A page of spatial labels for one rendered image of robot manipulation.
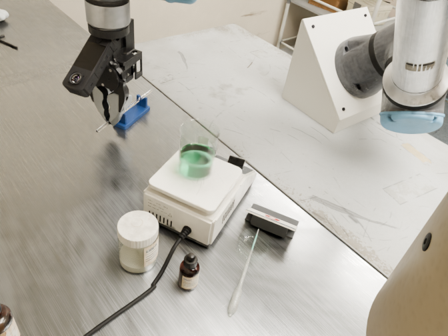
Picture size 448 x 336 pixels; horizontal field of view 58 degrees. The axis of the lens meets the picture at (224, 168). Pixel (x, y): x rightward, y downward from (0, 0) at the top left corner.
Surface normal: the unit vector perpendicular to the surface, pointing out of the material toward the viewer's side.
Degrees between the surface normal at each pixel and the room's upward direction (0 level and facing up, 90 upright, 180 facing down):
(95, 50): 33
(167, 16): 90
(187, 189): 0
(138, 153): 0
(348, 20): 43
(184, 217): 90
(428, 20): 121
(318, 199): 0
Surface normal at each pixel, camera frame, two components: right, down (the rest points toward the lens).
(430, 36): -0.08, 0.94
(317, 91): -0.78, 0.33
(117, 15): 0.59, 0.59
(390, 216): 0.13, -0.75
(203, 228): -0.43, 0.55
